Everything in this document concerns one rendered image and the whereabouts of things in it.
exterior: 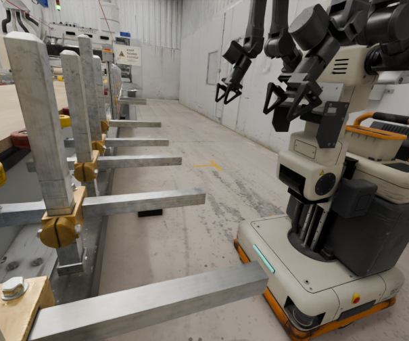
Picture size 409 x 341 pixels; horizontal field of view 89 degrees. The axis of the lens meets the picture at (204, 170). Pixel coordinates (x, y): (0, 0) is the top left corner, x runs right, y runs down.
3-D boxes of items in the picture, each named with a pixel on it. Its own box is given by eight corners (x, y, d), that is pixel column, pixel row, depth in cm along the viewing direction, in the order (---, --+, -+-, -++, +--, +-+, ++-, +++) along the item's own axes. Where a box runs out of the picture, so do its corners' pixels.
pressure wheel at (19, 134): (21, 178, 55) (9, 134, 50) (20, 168, 60) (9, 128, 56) (57, 172, 60) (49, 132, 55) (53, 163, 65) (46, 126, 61)
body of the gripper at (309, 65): (303, 80, 45) (326, 49, 44) (275, 79, 54) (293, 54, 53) (318, 98, 49) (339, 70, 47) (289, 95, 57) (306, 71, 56)
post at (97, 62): (110, 157, 111) (100, 56, 93) (109, 160, 108) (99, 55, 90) (103, 158, 110) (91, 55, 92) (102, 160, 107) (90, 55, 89)
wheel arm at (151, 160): (179, 164, 75) (180, 153, 73) (181, 168, 72) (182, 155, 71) (33, 170, 61) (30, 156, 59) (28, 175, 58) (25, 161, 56)
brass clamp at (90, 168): (102, 164, 70) (101, 149, 68) (97, 182, 58) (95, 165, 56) (81, 165, 68) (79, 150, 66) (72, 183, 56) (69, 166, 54)
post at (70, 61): (101, 216, 69) (79, 52, 51) (99, 223, 66) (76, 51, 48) (89, 218, 68) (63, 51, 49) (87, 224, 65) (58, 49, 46)
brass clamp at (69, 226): (91, 204, 48) (88, 185, 46) (80, 245, 37) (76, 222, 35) (60, 208, 46) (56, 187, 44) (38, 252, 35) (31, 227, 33)
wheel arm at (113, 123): (160, 128, 117) (160, 120, 116) (161, 129, 114) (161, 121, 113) (71, 126, 103) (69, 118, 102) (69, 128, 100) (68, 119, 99)
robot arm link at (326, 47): (347, 47, 48) (326, 49, 53) (333, 24, 45) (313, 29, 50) (327, 73, 49) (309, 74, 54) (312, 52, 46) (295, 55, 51)
